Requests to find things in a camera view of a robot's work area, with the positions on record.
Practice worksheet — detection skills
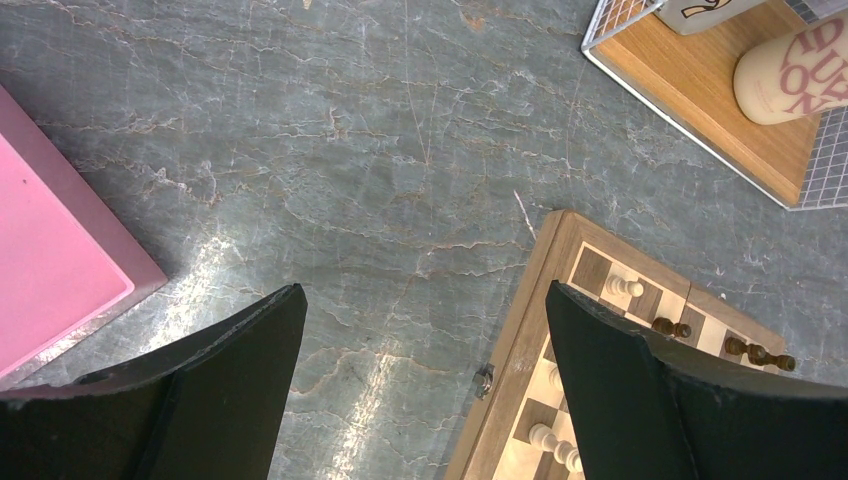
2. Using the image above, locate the cream bottle pink lettering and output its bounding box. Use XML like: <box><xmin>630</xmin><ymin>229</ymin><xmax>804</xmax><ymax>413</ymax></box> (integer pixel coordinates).
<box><xmin>733</xmin><ymin>10</ymin><xmax>847</xmax><ymax>125</ymax></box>

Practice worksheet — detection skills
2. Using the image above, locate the wooden chess board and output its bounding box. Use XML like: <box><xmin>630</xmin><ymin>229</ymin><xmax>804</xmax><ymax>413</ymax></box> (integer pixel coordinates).
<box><xmin>445</xmin><ymin>210</ymin><xmax>789</xmax><ymax>479</ymax></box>

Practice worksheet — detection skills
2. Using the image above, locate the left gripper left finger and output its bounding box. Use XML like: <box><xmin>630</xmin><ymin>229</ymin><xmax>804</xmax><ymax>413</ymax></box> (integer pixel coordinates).
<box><xmin>1</xmin><ymin>284</ymin><xmax>308</xmax><ymax>479</ymax></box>

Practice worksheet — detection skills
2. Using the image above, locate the white wire wooden shelf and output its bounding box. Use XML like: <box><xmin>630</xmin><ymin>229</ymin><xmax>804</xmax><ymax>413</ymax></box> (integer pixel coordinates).
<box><xmin>581</xmin><ymin>1</ymin><xmax>847</xmax><ymax>211</ymax></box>

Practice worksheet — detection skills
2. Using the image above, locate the dark chess piece top row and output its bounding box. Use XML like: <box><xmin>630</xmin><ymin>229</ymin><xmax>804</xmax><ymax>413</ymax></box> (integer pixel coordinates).
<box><xmin>724</xmin><ymin>337</ymin><xmax>767</xmax><ymax>363</ymax></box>

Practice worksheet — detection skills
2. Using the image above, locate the pink tray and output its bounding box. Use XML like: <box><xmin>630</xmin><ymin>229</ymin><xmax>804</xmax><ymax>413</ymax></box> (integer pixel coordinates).
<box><xmin>1</xmin><ymin>91</ymin><xmax>167</xmax><ymax>389</ymax></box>

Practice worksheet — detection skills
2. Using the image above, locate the white pawn corner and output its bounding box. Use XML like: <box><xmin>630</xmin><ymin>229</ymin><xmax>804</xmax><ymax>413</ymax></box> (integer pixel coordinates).
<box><xmin>605</xmin><ymin>275</ymin><xmax>644</xmax><ymax>298</ymax></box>

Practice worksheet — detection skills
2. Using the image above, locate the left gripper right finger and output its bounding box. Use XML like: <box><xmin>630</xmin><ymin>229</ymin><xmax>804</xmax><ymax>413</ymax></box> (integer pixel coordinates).
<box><xmin>546</xmin><ymin>282</ymin><xmax>847</xmax><ymax>479</ymax></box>

